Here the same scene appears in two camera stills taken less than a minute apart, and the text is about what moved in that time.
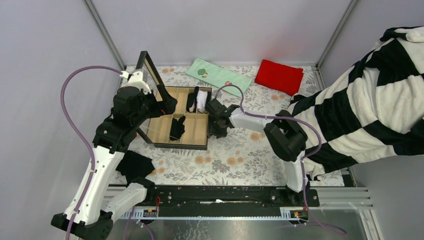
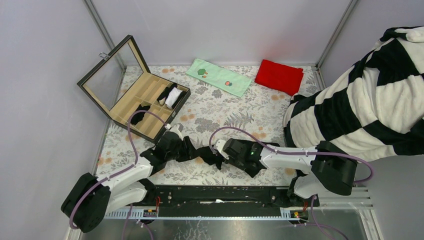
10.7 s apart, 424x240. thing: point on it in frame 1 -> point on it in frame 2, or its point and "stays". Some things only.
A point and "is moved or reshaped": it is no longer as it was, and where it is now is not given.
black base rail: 225,201 stays
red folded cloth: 280,77 stays
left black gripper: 166,107 -> 187,153
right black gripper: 219,134 -> 230,160
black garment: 133,165 is moved or reshaped
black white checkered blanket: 374,107 stays
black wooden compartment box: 179,129 -> 136,99
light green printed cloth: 219,76 stays
